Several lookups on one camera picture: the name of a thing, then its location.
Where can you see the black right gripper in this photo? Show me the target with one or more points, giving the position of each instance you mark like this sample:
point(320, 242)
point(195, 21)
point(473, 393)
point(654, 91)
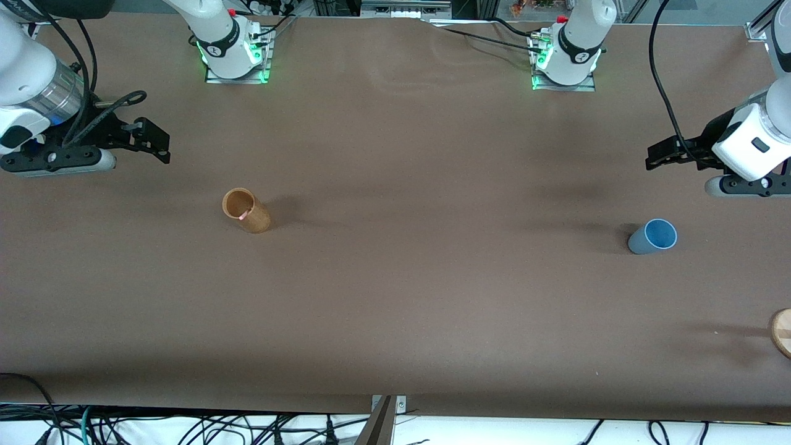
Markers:
point(101, 128)

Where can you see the metal table edge bracket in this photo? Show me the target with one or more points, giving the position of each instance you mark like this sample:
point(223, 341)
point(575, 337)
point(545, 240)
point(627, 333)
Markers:
point(401, 403)

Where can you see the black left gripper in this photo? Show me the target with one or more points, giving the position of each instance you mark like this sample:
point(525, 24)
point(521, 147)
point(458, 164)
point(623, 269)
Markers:
point(710, 137)

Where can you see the white power strip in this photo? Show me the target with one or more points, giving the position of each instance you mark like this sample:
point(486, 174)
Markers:
point(269, 7)

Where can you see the grey electronics box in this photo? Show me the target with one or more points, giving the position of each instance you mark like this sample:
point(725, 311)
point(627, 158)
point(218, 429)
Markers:
point(405, 8)

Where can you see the aluminium frame profile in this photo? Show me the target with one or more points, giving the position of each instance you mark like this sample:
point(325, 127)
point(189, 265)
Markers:
point(761, 21)

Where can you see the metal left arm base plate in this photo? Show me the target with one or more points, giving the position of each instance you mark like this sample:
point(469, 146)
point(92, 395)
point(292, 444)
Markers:
point(590, 86)

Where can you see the blue cup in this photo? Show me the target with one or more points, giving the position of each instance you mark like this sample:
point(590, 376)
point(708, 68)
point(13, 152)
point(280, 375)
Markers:
point(655, 238)

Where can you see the round wooden disc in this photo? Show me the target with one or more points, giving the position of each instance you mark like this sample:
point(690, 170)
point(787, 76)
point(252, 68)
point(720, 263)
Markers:
point(782, 334)

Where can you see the brown wooden cylinder cup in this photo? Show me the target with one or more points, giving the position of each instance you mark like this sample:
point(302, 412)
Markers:
point(250, 216)

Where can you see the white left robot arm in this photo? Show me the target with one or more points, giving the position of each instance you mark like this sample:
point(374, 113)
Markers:
point(581, 37)

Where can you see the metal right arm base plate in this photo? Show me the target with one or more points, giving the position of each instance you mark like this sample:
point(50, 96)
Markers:
point(266, 68)

